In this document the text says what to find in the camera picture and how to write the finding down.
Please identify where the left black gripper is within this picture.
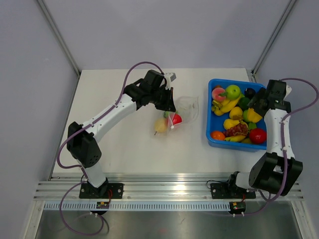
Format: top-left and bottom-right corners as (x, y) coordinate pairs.
(150, 86), (175, 112)

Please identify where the green watermelon toy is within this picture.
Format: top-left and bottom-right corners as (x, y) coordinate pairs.
(163, 111), (172, 118)

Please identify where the yellow bell pepper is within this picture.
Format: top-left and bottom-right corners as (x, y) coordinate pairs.
(247, 108), (263, 123)

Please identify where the red apple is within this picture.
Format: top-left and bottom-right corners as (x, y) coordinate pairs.
(168, 114), (182, 125)

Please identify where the clear zip top bag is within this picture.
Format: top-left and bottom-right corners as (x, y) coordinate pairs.
(153, 96), (199, 137)

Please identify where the pale yellow pear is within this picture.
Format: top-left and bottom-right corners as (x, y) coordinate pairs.
(154, 118), (168, 135)

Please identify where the red grape bunch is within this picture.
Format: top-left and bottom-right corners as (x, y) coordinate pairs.
(224, 123), (249, 137)

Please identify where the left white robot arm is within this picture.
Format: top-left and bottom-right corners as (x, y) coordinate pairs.
(67, 70), (176, 199)

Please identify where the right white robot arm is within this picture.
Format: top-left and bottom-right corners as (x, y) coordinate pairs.
(226, 80), (303, 198)

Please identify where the dark purple mangosteen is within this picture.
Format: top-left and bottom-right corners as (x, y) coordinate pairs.
(244, 88), (256, 99)

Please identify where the light green lime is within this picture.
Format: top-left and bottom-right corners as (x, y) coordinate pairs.
(243, 110), (249, 122)

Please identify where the dark green avocado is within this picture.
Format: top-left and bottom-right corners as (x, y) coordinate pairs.
(238, 97), (251, 111)

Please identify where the yellow lemon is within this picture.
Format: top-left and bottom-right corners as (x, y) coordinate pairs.
(229, 107), (243, 120)

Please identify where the green apple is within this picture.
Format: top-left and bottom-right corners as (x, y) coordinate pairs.
(225, 85), (241, 101)

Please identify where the yellow banana bunch front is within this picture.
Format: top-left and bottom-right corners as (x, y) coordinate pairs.
(224, 134), (247, 142)

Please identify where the small yellow banana bunch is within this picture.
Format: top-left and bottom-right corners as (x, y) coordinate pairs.
(211, 97), (241, 116)

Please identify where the pink peach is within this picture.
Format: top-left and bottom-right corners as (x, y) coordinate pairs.
(212, 86), (226, 102)

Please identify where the blue plastic bin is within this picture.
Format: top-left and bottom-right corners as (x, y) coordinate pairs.
(206, 79), (267, 152)

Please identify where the orange persimmon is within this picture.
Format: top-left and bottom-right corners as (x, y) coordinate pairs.
(210, 130), (226, 141)

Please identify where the right small circuit board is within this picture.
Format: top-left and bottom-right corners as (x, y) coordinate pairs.
(229, 201), (246, 214)

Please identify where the small circuit board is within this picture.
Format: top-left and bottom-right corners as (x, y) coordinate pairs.
(229, 201), (246, 214)
(96, 202), (110, 209)

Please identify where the left small circuit board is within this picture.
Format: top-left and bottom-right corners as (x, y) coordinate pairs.
(96, 202), (110, 209)

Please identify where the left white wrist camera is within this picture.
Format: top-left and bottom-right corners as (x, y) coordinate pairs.
(164, 73), (176, 89)

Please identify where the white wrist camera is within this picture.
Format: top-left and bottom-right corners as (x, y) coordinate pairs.
(285, 85), (292, 98)
(164, 73), (176, 89)

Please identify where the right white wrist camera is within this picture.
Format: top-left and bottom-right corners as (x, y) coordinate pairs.
(285, 85), (292, 98)

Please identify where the left aluminium frame post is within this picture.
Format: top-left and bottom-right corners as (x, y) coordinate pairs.
(35, 0), (81, 79)

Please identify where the aluminium frame post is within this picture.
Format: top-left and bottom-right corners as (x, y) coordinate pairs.
(35, 0), (81, 79)
(250, 0), (299, 78)

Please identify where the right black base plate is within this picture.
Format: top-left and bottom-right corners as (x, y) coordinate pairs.
(206, 180), (256, 200)

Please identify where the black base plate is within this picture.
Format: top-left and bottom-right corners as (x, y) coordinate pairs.
(79, 183), (124, 199)
(206, 180), (256, 200)

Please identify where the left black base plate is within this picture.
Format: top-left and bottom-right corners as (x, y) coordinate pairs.
(79, 183), (124, 199)

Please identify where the right aluminium frame post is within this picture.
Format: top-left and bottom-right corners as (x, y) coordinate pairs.
(250, 0), (299, 78)

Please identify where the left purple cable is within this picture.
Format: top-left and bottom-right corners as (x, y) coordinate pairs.
(56, 61), (162, 236)

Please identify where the white slotted cable duct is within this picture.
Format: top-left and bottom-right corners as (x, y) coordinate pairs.
(43, 201), (230, 212)

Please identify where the aluminium rail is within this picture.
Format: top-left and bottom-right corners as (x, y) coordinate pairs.
(33, 173), (305, 202)

